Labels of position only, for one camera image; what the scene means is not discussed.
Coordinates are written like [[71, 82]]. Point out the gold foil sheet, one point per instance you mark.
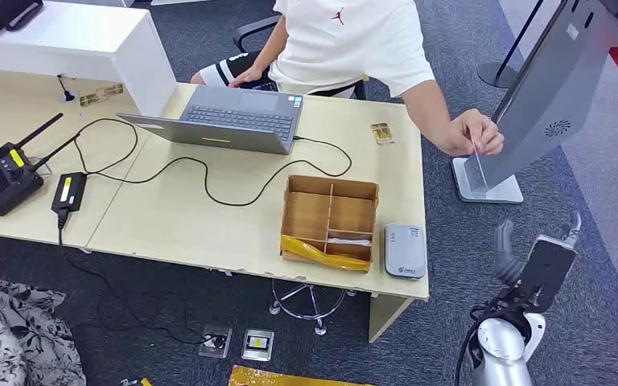
[[277, 378]]

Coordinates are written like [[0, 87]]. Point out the silver floor socket with plug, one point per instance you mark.
[[215, 341]]

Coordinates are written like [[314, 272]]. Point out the silver floor socket yellow label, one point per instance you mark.
[[258, 345]]

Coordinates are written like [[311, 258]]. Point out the wooden divided organizer box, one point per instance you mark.
[[306, 213]]

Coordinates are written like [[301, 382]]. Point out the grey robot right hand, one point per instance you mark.
[[507, 255]]

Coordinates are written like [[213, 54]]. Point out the clear plastic stand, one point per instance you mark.
[[45, 168]]

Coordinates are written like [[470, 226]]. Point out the grey kiosk stand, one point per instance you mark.
[[549, 90]]

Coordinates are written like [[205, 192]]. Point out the grey laptop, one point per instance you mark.
[[234, 114]]

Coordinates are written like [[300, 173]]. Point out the person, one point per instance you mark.
[[341, 48]]

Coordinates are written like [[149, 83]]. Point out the light wooden desk leg panel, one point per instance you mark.
[[386, 317]]

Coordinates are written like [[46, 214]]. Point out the white desk riser shelf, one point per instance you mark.
[[74, 48]]

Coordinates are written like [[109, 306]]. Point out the person's left forearm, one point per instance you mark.
[[426, 109]]

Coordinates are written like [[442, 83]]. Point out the chrome stool base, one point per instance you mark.
[[320, 328]]

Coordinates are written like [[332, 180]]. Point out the person's right forearm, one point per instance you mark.
[[271, 53]]

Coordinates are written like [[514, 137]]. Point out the person's left hand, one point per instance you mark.
[[469, 136]]

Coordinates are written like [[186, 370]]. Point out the person's right hand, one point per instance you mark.
[[246, 77]]

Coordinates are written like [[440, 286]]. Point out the black white floral cloth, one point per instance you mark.
[[16, 335]]

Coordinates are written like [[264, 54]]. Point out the black controller with antennas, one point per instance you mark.
[[5, 184]]

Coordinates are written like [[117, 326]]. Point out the black stanchion post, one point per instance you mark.
[[495, 74]]

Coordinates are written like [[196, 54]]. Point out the grey white card reader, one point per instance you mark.
[[405, 250]]

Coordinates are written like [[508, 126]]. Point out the black stub antenna on base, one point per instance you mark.
[[66, 96]]

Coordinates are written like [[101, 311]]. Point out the black power adapter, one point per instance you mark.
[[69, 192]]

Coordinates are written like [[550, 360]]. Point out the black office chair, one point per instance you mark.
[[245, 32]]

